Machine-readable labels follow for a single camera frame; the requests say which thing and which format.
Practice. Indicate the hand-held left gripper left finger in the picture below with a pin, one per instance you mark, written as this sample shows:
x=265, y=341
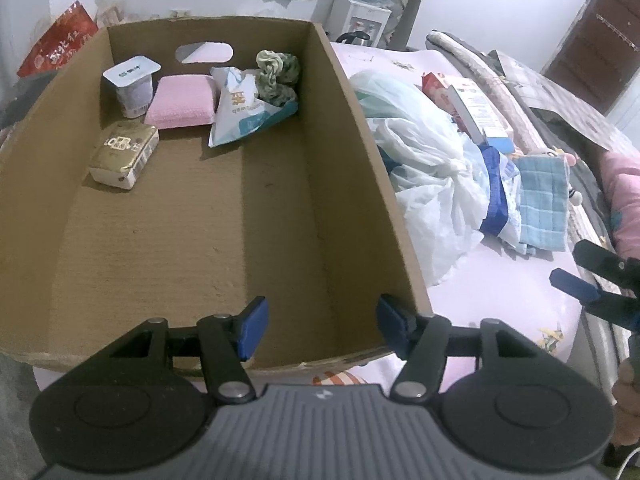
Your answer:
x=252, y=330

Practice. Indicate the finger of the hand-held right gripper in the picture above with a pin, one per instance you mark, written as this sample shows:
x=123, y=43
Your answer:
x=610, y=270
x=575, y=285

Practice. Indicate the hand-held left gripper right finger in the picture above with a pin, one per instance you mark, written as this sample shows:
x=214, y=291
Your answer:
x=392, y=325

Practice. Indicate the brown cardboard box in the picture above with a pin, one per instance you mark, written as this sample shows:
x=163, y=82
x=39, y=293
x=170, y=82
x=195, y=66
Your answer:
x=200, y=240

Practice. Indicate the pink grey plush toy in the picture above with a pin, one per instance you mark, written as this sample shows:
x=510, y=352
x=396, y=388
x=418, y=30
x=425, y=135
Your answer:
x=569, y=159

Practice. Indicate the blue wipes packet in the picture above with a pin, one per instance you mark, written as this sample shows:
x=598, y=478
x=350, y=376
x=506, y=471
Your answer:
x=495, y=195

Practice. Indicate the gold tea packet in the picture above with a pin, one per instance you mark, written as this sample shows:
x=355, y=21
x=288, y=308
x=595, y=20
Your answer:
x=125, y=152

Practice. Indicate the white teal tissue packet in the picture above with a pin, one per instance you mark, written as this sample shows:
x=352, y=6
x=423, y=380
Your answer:
x=240, y=110

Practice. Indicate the pink sponge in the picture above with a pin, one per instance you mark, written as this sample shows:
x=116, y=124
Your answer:
x=182, y=100

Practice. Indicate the green white scrunchie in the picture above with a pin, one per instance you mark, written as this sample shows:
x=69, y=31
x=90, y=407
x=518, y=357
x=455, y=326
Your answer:
x=275, y=75

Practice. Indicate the foil lid yogurt cup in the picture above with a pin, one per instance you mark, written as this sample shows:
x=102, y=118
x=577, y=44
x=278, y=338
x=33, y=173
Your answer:
x=132, y=90

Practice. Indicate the person's right hand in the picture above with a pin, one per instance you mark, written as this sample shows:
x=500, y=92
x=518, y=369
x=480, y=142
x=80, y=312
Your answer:
x=629, y=405

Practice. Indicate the pink pillow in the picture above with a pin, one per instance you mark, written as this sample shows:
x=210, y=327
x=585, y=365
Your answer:
x=622, y=200

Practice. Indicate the teal checked cloth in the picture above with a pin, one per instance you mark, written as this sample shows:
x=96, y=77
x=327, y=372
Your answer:
x=542, y=200

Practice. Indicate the grey star quilt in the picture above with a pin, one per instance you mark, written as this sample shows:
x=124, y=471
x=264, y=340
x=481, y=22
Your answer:
x=585, y=160

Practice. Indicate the white plastic bag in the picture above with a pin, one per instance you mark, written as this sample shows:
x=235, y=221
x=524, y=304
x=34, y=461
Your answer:
x=425, y=170

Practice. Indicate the checked grey sheet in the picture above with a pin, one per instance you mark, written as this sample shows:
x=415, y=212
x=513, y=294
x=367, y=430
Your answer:
x=565, y=105

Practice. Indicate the white blue carton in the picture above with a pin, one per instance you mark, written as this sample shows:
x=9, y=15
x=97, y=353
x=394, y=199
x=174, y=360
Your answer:
x=480, y=115

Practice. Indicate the brown door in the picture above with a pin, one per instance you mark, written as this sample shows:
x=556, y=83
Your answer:
x=600, y=45

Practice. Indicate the beige striped blanket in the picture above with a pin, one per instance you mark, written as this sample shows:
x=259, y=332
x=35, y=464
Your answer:
x=480, y=70

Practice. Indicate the orange snack pack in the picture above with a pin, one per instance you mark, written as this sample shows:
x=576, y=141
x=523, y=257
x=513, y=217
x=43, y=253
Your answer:
x=435, y=90

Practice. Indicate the black kettle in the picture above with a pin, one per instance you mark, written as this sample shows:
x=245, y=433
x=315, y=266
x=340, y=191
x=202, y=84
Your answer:
x=352, y=37

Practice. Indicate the white water dispenser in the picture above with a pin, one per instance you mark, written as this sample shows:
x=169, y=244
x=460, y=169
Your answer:
x=357, y=15

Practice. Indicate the grey patterned board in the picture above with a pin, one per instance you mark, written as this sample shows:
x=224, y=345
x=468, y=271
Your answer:
x=415, y=0

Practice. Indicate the red snack bag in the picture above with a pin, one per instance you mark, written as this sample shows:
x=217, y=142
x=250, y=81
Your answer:
x=55, y=45

